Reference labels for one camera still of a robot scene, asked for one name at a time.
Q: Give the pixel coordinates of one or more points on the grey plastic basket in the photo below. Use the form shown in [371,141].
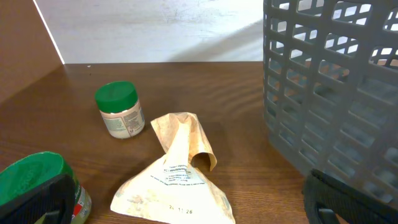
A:
[330,89]

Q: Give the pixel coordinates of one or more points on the crumpled beige paper bag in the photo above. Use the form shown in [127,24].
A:
[171,190]

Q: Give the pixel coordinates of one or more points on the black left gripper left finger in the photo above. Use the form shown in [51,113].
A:
[52,201]

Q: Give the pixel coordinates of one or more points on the green lid beige jar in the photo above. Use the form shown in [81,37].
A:
[120,108]

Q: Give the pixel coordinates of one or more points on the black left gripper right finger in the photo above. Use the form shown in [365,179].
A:
[326,198]

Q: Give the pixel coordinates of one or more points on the green lid red label jar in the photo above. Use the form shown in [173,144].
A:
[37,168]

